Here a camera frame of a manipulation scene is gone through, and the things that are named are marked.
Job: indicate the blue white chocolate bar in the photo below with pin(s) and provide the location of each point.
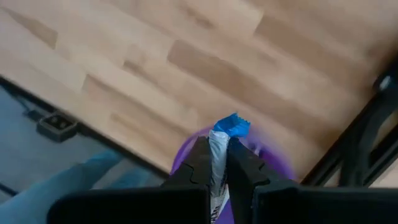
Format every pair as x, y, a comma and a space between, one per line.
219, 149

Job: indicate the black aluminium table frame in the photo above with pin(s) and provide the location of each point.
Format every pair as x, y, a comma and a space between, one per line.
373, 118

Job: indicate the purple plastic bowl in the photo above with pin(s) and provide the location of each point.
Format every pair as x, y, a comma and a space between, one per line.
183, 152

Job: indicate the small black camera box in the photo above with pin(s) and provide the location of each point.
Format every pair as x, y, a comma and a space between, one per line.
57, 127

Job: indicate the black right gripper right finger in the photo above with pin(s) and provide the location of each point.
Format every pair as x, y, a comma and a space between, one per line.
245, 174

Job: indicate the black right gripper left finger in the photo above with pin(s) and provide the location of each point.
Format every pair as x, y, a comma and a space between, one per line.
196, 174

